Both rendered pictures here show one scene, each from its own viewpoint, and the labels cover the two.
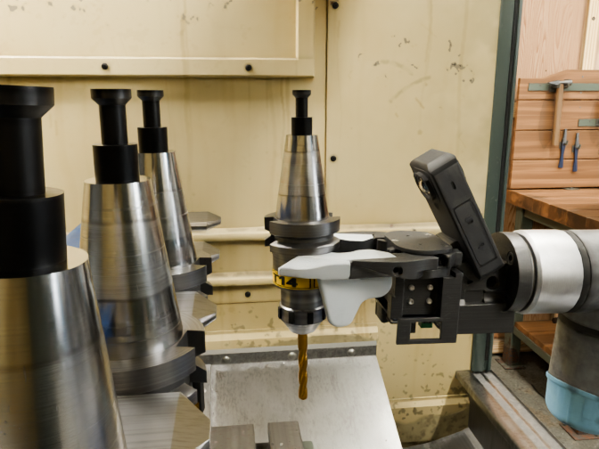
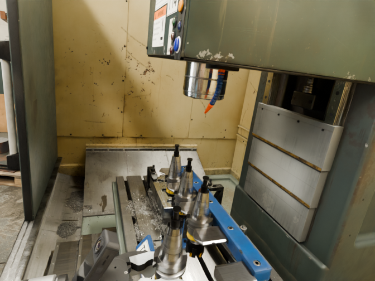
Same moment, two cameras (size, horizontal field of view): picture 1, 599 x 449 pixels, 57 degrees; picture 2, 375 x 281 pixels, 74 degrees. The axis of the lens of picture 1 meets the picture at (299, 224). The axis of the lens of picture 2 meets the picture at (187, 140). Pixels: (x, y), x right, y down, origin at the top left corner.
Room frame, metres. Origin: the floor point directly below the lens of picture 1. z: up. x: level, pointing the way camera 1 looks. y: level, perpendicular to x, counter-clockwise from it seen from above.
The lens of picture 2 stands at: (0.82, -0.09, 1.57)
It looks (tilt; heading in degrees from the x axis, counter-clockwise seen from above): 17 degrees down; 166
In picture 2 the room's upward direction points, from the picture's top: 7 degrees clockwise
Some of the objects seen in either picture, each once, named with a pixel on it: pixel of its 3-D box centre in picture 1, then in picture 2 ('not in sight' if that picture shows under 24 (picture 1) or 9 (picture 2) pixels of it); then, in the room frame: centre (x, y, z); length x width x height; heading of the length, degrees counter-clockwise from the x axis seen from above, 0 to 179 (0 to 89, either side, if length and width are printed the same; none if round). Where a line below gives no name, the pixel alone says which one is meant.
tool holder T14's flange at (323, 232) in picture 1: (302, 231); (169, 260); (0.45, 0.00, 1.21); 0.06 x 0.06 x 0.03
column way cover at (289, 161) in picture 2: not in sight; (279, 165); (-0.16, 0.62, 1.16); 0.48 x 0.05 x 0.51; 7
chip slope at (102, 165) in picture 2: not in sight; (152, 181); (-0.76, 0.09, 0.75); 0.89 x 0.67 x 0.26; 97
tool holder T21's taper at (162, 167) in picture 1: (157, 207); (201, 203); (0.33, 0.09, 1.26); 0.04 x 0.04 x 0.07
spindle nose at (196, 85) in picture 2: not in sight; (205, 81); (-0.10, 0.18, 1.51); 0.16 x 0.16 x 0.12
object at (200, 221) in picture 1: (182, 221); (232, 275); (0.49, 0.11, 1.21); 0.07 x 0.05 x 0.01; 97
